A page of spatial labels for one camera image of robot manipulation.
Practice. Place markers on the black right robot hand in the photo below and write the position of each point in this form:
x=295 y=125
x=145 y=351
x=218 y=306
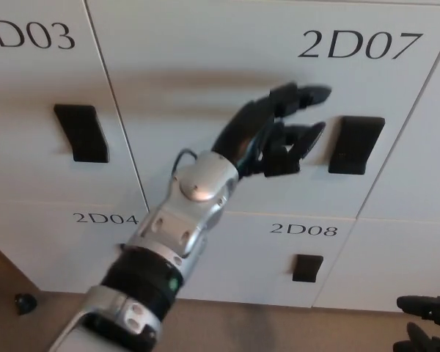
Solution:
x=425 y=306

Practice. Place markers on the tall white unlabelled locker door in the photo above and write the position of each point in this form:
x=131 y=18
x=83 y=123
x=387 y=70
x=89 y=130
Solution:
x=425 y=146

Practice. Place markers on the white locker door 2D08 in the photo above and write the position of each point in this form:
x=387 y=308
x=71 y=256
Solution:
x=249 y=264

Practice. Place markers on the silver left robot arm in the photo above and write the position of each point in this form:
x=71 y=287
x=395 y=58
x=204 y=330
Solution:
x=190 y=205

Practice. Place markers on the brown wooden panel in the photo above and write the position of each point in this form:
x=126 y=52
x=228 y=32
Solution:
x=0 y=271

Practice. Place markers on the low white unlabelled locker door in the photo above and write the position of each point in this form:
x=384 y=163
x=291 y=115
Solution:
x=388 y=256

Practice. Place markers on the white locker door 2D07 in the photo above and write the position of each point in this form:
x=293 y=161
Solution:
x=190 y=44

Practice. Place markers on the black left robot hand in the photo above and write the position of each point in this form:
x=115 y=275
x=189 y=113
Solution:
x=242 y=128

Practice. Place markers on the black floor door stopper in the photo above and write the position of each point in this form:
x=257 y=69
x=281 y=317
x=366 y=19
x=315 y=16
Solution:
x=25 y=303

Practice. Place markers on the white locker door 2D04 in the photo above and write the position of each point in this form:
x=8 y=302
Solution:
x=40 y=249

